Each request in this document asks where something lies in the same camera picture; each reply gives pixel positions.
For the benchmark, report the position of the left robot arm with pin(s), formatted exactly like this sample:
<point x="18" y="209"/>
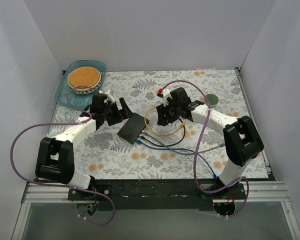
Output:
<point x="55" y="161"/>

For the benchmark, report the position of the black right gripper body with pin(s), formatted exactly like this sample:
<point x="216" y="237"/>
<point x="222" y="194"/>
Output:
<point x="167" y="114"/>

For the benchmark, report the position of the aluminium frame rail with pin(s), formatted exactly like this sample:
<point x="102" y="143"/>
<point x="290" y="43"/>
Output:
<point x="156" y="210"/>

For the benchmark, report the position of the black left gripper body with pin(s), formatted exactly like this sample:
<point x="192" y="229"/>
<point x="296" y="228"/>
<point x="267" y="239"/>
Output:
<point x="117" y="112"/>

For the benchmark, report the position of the black network switch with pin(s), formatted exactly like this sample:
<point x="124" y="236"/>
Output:
<point x="132" y="128"/>

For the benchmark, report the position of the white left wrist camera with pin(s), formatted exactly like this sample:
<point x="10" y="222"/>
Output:
<point x="110" y="95"/>

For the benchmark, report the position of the woven basket plate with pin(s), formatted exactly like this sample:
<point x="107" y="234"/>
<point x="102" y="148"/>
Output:
<point x="84" y="80"/>

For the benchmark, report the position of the teal plastic tray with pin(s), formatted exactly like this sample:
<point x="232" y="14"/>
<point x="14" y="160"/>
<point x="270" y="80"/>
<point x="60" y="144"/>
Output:
<point x="79" y="98"/>

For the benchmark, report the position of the floral table mat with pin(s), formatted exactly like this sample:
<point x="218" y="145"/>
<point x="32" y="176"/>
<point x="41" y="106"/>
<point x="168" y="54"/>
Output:
<point x="166" y="152"/>

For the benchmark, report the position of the green cup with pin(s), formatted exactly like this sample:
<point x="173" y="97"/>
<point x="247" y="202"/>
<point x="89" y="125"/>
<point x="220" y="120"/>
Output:
<point x="211" y="101"/>

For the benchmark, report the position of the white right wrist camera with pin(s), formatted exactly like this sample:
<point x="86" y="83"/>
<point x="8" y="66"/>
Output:
<point x="164" y="94"/>

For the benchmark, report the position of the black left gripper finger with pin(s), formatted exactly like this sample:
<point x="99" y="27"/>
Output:
<point x="122" y="102"/>
<point x="127" y="112"/>

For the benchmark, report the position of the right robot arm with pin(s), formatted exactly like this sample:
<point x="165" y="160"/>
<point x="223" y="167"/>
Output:
<point x="241" y="138"/>

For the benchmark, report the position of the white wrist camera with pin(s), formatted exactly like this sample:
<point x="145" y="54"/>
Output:
<point x="110" y="95"/>
<point x="164" y="94"/>

